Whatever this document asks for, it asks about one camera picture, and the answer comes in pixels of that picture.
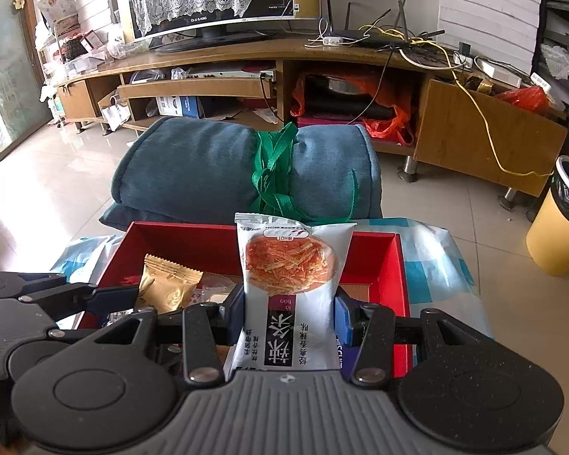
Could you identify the white ribbed board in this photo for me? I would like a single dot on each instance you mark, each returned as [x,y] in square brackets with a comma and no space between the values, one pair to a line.
[488,9]

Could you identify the wooden television stand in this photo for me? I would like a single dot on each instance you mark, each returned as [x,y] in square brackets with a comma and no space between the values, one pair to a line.
[455,123]

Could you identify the gold snack packet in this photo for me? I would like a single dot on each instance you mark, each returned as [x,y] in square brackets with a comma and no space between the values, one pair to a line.
[170,289]

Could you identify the white set-top box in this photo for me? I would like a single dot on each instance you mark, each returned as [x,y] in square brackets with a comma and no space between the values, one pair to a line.
[227,75]

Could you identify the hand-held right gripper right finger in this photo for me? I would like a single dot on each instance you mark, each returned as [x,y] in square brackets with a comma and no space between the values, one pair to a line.
[344,317]

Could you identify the black bin bag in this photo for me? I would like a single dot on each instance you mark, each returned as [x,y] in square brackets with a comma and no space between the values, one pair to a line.
[562,199]

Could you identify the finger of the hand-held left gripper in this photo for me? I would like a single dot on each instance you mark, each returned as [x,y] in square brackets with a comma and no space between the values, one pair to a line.
[71,324]
[116,301]

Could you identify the blue and white box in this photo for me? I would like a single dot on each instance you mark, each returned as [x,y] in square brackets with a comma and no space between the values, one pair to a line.
[180,106]

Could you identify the printed paper bag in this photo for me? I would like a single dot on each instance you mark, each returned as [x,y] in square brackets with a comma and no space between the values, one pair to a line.
[58,9]

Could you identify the glass sliding door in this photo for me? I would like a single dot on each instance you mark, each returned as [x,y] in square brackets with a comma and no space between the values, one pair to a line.
[9,80]

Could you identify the white power strip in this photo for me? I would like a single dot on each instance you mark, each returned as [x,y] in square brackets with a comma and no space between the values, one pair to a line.
[463,57]

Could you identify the dark wicker basket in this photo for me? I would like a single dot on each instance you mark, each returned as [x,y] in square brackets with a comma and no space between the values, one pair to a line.
[73,49]

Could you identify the white spicy strips packet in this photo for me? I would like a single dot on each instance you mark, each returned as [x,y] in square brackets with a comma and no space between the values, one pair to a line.
[289,294]

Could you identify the white flat box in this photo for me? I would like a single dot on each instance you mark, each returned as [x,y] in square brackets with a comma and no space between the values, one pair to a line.
[498,72]

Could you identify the red cardboard box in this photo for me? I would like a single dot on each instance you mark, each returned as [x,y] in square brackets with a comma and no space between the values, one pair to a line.
[379,256]

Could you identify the white paper bag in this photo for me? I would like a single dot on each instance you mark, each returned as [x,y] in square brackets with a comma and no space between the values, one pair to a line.
[116,113]

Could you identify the rolled blue blanket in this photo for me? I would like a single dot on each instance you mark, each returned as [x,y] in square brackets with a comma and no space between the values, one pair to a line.
[185,170]

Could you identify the yellow trash bin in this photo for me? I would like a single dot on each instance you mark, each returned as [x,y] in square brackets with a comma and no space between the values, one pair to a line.
[555,241]

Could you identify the blue wafer biscuit packet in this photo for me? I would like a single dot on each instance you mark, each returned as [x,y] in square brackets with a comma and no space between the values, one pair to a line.
[344,358]

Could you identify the orange plastic bag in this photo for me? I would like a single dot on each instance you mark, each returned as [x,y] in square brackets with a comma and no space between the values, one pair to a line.
[393,123]

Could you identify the red plastic bag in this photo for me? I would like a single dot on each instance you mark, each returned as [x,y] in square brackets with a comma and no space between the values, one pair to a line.
[526,99]

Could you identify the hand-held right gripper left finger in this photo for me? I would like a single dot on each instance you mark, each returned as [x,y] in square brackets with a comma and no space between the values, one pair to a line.
[232,315]

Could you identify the black router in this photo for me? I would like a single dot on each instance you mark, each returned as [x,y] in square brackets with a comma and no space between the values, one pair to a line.
[355,35]

